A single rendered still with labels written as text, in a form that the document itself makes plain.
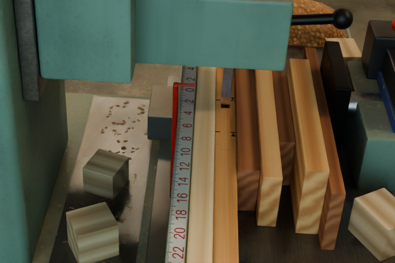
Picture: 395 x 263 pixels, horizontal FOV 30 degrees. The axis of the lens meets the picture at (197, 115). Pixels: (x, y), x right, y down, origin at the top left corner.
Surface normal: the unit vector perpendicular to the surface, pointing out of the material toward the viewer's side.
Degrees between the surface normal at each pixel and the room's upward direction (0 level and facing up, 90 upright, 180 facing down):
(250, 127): 0
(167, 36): 90
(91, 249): 90
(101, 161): 0
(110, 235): 90
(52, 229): 0
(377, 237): 90
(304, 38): 70
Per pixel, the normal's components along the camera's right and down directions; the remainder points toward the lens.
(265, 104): 0.04, -0.82
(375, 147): -0.03, 0.57
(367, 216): -0.88, 0.24
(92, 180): -0.37, 0.51
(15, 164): 0.68, 0.44
